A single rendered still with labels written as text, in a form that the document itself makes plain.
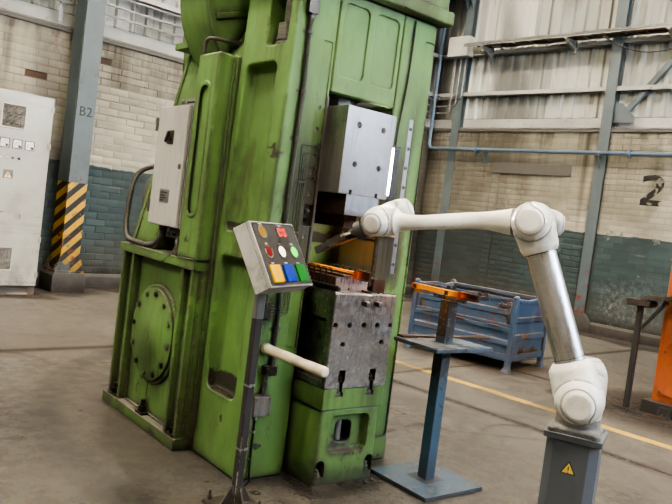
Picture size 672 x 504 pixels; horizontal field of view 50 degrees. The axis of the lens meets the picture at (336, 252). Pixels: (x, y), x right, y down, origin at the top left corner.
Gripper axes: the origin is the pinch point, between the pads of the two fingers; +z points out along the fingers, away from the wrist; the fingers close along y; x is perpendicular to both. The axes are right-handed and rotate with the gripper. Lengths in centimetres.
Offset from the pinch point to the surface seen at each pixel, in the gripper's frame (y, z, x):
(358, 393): 49, 31, -61
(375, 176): 50, -15, 31
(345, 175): 33.4, -7.3, 32.9
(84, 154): 343, 402, 284
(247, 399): -11, 51, -47
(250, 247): -27.1, 16.5, 6.3
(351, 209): 38.9, -2.0, 18.7
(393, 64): 70, -37, 84
